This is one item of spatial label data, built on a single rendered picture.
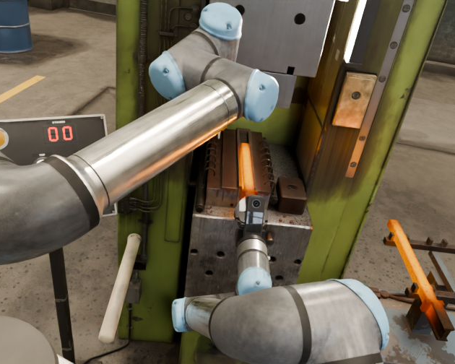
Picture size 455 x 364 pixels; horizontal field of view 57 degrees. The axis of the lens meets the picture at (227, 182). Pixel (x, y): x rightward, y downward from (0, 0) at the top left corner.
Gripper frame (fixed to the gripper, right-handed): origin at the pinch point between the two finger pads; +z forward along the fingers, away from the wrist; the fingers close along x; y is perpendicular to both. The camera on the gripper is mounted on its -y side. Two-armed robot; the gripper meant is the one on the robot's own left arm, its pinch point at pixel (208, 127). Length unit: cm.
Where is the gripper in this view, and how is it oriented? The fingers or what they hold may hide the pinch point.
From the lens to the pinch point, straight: 105.0
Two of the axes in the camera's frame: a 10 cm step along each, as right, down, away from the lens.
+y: -0.6, 8.6, -5.0
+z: -1.1, 5.0, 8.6
